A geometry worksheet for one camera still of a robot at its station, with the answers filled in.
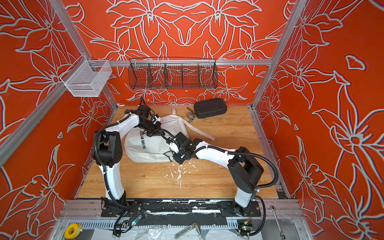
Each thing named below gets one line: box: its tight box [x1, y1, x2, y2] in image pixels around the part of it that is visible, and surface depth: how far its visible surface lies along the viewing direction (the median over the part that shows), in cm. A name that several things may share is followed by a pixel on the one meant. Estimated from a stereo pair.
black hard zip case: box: [193, 98, 227, 119], surface depth 113 cm
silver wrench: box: [270, 205, 286, 240], surface depth 71 cm
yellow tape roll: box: [64, 223, 83, 240], surface depth 69 cm
